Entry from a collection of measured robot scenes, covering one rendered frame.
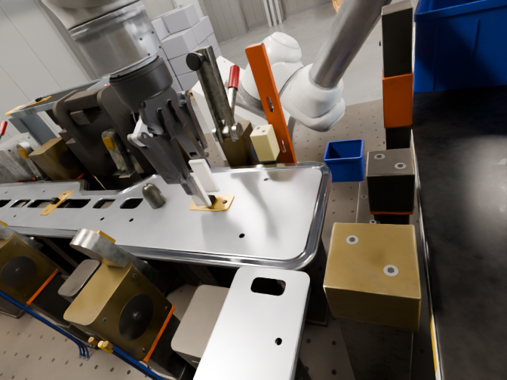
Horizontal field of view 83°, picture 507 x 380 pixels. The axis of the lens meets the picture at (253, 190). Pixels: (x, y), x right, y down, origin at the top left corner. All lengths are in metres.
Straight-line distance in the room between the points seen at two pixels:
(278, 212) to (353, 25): 0.53
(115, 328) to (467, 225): 0.43
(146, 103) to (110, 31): 0.09
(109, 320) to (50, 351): 0.60
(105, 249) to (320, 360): 0.44
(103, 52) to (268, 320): 0.35
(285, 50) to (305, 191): 0.68
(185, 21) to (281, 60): 3.70
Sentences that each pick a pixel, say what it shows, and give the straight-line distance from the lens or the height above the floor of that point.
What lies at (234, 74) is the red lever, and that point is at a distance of 0.64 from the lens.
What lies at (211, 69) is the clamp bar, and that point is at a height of 1.18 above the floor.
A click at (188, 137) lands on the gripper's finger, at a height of 1.13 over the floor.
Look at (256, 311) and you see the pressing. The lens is 0.36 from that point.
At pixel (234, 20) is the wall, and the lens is 7.70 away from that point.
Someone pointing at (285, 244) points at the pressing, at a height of 1.00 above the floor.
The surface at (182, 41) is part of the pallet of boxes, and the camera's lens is 4.40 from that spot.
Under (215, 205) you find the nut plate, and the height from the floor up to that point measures 1.00.
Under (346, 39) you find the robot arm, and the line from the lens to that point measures 0.85.
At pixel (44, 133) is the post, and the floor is 1.05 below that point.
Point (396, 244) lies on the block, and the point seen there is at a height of 1.06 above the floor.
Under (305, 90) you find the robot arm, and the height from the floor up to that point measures 0.94.
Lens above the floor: 1.30
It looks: 37 degrees down
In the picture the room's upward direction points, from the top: 23 degrees counter-clockwise
